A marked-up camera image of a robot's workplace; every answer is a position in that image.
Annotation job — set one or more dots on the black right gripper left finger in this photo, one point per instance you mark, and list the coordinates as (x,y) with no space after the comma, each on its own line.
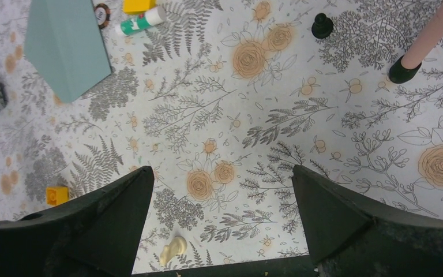
(96,234)

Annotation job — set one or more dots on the pink music stand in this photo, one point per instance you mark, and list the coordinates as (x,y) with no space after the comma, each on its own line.
(408,65)

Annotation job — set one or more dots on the black chess pawn piece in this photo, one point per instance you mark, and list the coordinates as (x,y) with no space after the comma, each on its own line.
(322,26)

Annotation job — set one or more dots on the yellow rectangular block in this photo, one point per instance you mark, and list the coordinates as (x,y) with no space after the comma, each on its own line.
(137,6)

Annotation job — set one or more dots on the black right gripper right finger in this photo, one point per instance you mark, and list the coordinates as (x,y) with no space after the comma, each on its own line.
(349,234)

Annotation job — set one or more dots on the green white glue stick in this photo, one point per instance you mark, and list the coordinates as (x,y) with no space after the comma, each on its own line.
(148,19)

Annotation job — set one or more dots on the teal paper envelope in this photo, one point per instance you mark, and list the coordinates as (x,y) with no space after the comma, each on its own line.
(64,44)

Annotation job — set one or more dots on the cream chess knight piece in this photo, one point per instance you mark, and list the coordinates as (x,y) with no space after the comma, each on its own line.
(176,247)

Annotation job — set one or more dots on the floral patterned table mat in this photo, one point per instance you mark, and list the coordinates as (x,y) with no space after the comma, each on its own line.
(222,100)

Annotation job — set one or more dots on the small orange lego brick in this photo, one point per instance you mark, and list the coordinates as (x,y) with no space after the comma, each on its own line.
(57,195)

